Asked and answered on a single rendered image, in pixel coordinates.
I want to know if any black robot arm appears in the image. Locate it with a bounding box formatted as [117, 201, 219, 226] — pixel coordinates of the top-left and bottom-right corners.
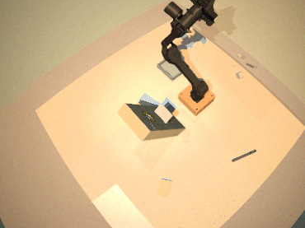
[161, 1, 215, 103]

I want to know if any grey service panel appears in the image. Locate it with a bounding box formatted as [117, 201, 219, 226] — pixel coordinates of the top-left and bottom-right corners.
[118, 103, 186, 141]

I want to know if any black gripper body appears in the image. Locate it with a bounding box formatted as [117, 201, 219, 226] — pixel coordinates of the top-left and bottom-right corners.
[186, 0, 218, 21]

